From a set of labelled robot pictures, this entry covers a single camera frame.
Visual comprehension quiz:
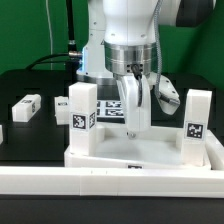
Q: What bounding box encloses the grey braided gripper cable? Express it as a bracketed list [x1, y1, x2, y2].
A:
[153, 0, 181, 107]

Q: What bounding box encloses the white fence rail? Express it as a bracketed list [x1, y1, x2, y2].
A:
[0, 166, 224, 198]
[205, 130, 224, 171]

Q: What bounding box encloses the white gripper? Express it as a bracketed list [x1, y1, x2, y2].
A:
[116, 75, 151, 132]

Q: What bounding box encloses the thin white cable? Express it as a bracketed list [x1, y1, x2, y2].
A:
[45, 0, 54, 71]

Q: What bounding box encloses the black cable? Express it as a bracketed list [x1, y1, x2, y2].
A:
[25, 0, 83, 70]

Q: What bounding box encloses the white block at left edge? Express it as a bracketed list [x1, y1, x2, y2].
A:
[0, 125, 3, 145]

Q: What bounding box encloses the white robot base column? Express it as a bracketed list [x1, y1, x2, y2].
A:
[77, 0, 114, 85]

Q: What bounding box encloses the white sheet with fiducial tags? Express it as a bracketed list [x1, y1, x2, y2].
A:
[97, 100, 124, 118]

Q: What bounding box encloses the white desk tabletop tray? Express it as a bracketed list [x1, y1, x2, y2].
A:
[64, 122, 211, 170]

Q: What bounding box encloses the white front fence rail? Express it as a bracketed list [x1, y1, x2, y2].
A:
[0, 166, 224, 198]

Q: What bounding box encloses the white right fence rail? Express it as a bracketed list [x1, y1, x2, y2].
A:
[205, 130, 224, 171]

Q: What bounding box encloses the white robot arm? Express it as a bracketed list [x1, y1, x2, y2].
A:
[103, 0, 216, 134]

